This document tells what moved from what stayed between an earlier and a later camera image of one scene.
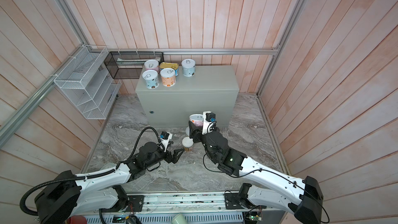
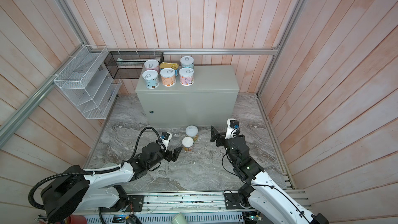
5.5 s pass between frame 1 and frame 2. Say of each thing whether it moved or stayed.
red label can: moved
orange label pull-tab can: stayed
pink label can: stayed
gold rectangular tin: stayed
